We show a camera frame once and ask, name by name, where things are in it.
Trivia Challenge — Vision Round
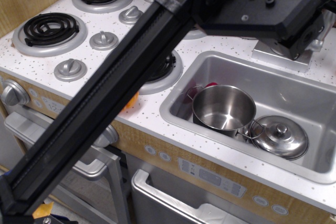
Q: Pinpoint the silver toy faucet with lever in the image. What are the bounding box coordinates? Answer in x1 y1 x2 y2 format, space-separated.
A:
252 10 335 73

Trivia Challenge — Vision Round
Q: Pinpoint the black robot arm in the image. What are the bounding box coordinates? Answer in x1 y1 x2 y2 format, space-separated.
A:
1 0 335 216

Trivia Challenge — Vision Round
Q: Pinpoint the pink toy in sink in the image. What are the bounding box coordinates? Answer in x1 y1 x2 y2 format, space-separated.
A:
184 82 218 104

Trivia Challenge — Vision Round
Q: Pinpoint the orange toy pumpkin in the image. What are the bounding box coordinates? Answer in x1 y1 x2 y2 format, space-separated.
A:
123 92 139 110

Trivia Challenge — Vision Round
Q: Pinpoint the steel pot in sink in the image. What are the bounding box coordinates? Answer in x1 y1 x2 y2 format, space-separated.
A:
192 84 257 141

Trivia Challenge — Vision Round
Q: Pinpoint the right silver oven knob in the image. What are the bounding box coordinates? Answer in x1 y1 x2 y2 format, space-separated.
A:
92 125 119 148

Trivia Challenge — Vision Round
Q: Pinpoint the silver oven knob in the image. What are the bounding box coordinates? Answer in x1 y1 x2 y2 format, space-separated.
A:
1 79 30 106
92 125 119 148

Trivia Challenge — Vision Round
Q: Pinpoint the back right black burner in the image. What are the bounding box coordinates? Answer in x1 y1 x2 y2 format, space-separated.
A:
183 28 207 40

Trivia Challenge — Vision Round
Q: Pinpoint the middle silver stovetop knob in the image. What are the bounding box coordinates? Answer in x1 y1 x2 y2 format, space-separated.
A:
89 31 119 51

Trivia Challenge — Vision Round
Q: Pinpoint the rear silver stovetop knob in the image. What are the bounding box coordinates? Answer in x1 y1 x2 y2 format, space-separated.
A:
119 6 143 25

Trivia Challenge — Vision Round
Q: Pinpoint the front silver stovetop knob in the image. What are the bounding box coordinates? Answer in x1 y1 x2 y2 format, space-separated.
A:
54 58 87 82

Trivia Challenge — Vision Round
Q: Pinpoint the silver dishwasher door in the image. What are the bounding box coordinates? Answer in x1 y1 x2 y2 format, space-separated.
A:
131 169 268 223

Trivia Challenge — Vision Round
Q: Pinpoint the grey toy sink basin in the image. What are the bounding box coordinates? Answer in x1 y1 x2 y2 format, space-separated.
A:
159 50 336 185

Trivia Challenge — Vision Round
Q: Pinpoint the steel lid in sink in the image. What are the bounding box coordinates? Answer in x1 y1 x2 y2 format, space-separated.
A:
249 115 309 160

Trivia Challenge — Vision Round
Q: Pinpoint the silver oven door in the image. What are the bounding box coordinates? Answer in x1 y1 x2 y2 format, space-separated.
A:
4 111 131 224

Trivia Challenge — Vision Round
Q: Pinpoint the front left black burner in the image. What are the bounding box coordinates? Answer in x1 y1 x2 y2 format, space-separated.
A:
12 13 88 57

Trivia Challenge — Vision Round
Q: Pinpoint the left silver oven knob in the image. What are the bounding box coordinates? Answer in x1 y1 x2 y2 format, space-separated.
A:
1 79 30 106

